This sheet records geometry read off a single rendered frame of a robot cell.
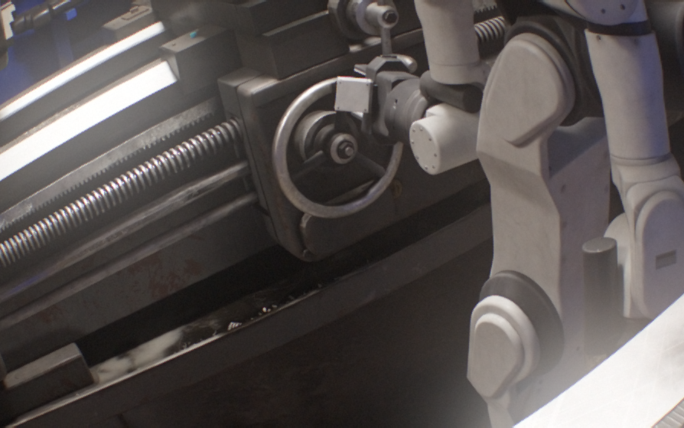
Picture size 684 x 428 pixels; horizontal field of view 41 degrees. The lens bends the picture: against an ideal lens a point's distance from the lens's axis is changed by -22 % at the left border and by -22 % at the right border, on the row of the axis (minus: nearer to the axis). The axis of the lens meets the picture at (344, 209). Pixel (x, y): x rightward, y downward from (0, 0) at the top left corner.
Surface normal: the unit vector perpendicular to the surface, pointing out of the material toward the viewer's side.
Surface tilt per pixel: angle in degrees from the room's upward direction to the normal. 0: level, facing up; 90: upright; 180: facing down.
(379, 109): 69
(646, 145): 79
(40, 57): 90
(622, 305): 84
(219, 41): 90
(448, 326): 0
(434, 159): 85
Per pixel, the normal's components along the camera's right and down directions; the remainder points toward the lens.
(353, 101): -0.03, 0.28
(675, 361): -0.24, -0.87
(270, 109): 0.47, 0.28
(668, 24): -0.76, -0.40
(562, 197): 0.64, 0.36
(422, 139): -0.86, 0.33
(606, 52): -0.70, 0.30
